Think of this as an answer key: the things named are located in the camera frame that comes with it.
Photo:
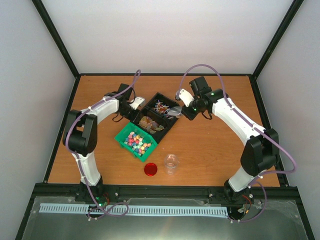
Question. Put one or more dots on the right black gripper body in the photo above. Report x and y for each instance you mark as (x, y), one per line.
(191, 115)

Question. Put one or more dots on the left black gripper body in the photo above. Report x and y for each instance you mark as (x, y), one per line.
(126, 114)

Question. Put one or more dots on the silver metal scoop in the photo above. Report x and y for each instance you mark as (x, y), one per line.
(175, 111)

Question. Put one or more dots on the black bin with lollipops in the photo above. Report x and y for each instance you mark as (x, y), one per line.
(161, 105)

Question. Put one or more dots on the green plastic candy bin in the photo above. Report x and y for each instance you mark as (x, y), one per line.
(135, 140)

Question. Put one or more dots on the black bin with popsicle candies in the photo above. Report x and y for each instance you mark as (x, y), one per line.
(153, 123)

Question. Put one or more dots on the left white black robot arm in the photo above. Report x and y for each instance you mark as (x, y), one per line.
(81, 130)

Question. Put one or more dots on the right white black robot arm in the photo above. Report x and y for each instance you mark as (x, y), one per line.
(260, 152)

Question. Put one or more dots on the clear plastic jar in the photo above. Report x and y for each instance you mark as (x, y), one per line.
(171, 163)

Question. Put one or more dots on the red jar lid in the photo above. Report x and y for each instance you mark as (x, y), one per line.
(150, 169)

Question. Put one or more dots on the metal sheet panel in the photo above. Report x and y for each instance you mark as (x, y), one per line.
(266, 220)

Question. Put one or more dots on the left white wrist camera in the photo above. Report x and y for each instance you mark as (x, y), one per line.
(138, 102)

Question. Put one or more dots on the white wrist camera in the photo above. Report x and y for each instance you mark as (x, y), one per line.
(184, 96)
(138, 102)

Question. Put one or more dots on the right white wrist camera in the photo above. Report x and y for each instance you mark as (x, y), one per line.
(184, 96)

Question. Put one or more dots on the light blue slotted cable duct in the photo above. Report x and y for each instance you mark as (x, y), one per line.
(136, 210)

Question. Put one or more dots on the black aluminium frame rail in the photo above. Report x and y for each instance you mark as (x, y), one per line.
(117, 193)

